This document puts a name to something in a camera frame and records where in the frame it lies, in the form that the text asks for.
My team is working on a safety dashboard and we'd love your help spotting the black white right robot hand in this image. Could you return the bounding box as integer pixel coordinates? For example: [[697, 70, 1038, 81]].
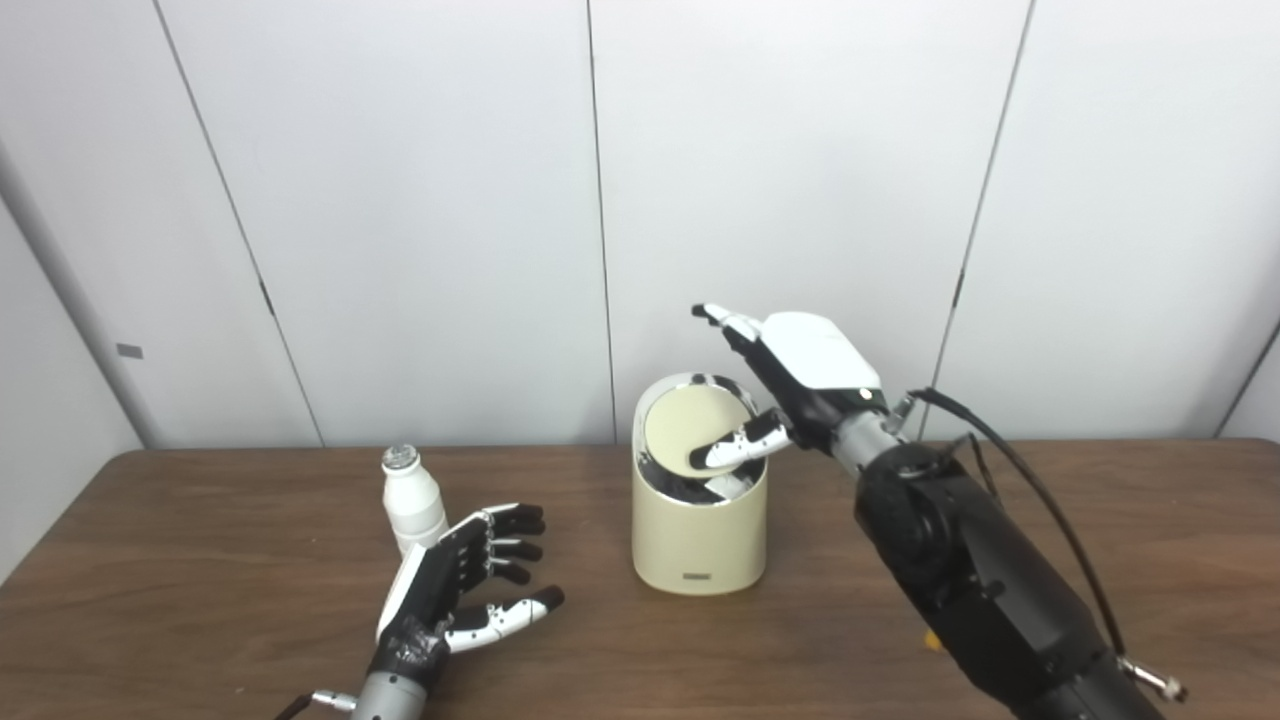
[[691, 303, 891, 471]]

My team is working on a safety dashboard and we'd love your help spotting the black bin liner bag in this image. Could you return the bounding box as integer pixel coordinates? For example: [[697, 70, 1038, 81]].
[[640, 455, 766, 506]]

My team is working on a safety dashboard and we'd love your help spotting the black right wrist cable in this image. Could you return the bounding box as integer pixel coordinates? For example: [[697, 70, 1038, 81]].
[[905, 388, 1188, 701]]

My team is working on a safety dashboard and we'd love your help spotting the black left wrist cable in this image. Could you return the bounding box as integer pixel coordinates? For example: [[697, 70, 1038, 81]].
[[275, 690, 358, 720]]

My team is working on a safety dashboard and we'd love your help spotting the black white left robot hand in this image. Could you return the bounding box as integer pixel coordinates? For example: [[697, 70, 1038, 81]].
[[370, 503, 565, 689]]

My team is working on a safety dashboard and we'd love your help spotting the small white plastic bottle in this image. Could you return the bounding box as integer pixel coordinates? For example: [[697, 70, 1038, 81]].
[[381, 445, 450, 558]]

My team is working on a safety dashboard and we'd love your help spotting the cream round bin lid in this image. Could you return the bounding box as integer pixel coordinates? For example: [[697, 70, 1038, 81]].
[[643, 390, 753, 479]]

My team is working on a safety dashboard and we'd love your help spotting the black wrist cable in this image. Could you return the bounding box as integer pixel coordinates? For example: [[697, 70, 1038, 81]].
[[275, 690, 358, 720], [905, 388, 1188, 701]]

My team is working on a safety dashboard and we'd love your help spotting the cream-colored bin body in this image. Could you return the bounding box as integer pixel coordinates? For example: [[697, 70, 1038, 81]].
[[630, 373, 769, 596]]

